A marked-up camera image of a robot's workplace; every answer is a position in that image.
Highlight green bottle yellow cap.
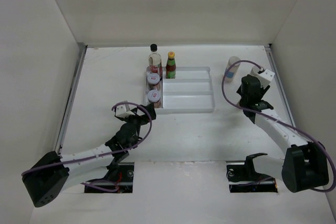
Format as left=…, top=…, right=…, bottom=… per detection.
left=166, top=51, right=176, bottom=79

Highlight spice jar dark contents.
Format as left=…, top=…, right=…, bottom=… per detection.
left=146, top=73, right=161, bottom=91

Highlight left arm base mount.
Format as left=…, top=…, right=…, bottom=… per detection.
left=84, top=163, right=135, bottom=194

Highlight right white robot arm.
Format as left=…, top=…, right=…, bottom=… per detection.
left=237, top=74, right=329, bottom=193

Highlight white shaker blue label right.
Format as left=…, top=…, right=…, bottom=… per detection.
left=250, top=66, right=261, bottom=77

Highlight spice jar orange contents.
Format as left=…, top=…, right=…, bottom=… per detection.
left=147, top=90, right=161, bottom=109

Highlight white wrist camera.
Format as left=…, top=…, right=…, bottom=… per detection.
left=256, top=69, right=275, bottom=89
left=111, top=101, right=134, bottom=118

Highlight dark sauce bottle black cap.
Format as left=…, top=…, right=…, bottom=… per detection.
left=149, top=44, right=163, bottom=79

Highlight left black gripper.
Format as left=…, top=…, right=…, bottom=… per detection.
left=121, top=103, right=155, bottom=133

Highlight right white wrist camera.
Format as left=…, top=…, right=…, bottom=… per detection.
left=256, top=69, right=275, bottom=89

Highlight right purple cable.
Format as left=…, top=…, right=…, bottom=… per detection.
left=220, top=60, right=336, bottom=193

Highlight white divided organizer tray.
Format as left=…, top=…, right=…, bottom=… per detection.
left=155, top=67, right=215, bottom=114

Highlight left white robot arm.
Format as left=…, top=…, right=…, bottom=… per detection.
left=22, top=101, right=156, bottom=208

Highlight white shaker blue label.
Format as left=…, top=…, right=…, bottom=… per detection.
left=224, top=56, right=240, bottom=83
left=250, top=66, right=261, bottom=77

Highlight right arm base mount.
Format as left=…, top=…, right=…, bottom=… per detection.
left=226, top=153, right=278, bottom=193

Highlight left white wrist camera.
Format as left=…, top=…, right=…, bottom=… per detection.
left=111, top=101, right=134, bottom=118

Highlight white shaker blue label left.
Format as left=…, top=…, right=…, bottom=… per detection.
left=224, top=56, right=240, bottom=83

